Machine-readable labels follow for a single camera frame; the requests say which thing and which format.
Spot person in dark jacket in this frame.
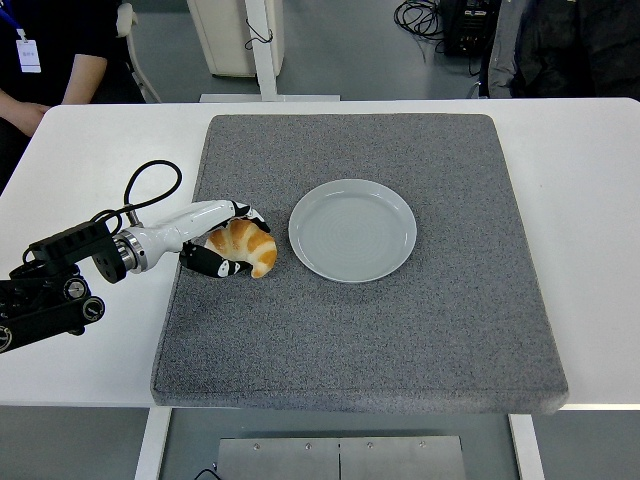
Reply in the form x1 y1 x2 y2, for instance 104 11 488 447
477 0 640 100

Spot golden croissant bread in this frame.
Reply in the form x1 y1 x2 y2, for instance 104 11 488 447
204 218 279 279

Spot grey metal plate with screws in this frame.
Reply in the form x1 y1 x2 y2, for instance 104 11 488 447
216 435 467 480

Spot white table leg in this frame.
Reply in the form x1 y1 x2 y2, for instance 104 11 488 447
508 413 545 480
133 407 172 480

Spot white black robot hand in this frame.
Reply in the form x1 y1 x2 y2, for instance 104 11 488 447
130 198 272 280

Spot white name badge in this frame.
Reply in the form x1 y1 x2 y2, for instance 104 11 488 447
15 29 42 75

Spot grey felt mat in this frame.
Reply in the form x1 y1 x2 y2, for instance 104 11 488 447
150 113 570 417

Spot white chair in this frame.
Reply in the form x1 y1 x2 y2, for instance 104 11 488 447
115 2 162 104

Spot black floor cables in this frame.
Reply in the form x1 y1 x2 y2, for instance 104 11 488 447
393 0 447 56

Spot grey round plate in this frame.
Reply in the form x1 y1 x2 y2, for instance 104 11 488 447
288 178 418 284

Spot white post with base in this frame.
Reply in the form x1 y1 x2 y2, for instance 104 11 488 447
199 0 341 103

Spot black equipment box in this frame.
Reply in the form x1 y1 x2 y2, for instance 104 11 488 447
442 0 501 57

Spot person's hand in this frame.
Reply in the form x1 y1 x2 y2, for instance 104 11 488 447
0 88 51 137

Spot seated person with badge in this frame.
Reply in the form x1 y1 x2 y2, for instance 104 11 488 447
0 0 144 194

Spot white cabinet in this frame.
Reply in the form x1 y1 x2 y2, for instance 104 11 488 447
187 0 285 79

